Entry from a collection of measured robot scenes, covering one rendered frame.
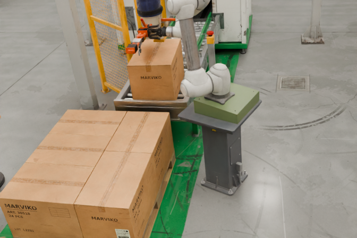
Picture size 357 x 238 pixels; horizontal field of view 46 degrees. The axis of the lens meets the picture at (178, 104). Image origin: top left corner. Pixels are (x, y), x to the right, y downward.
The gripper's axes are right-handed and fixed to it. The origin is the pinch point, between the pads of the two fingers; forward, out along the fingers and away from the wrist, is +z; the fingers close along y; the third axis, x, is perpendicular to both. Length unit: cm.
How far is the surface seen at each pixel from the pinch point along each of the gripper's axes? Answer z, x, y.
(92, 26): 99, 115, 35
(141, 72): 6.7, -4.8, 35.7
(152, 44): 6, 42, 29
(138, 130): 3, -48, 69
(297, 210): -128, -74, 124
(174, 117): -20, -10, 79
